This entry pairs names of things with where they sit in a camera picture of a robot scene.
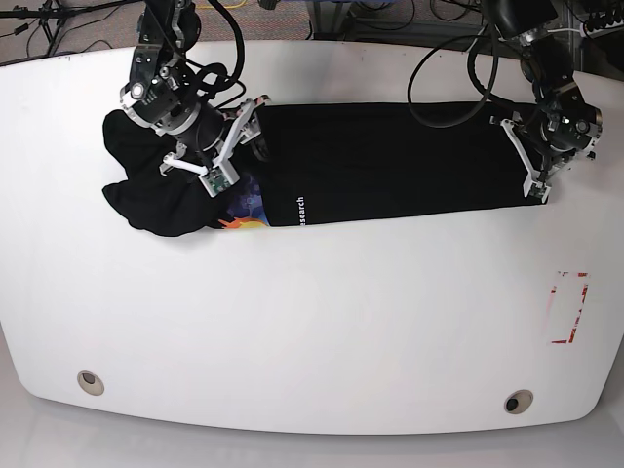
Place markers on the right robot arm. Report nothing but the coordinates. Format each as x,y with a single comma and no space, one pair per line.
171,94

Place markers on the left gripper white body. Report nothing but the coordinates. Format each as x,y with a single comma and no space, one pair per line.
555,146

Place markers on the red tape rectangle marking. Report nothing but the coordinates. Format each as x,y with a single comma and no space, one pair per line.
566,302

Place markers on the black T-shirt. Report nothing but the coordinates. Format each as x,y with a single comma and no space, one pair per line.
326,163

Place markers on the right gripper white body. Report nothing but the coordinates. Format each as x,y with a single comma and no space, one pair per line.
206,138

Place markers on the table cable grommet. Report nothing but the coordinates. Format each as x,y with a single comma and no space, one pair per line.
518,402
90,383

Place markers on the right table cable grommet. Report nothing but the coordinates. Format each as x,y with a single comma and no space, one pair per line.
518,402

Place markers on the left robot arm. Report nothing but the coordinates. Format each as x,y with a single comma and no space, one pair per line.
545,63

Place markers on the left table cable grommet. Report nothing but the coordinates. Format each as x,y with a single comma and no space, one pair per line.
90,383

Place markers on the white power strip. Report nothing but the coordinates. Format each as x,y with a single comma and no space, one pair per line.
602,24

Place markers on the black tripod stand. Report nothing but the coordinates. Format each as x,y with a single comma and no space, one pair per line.
51,18

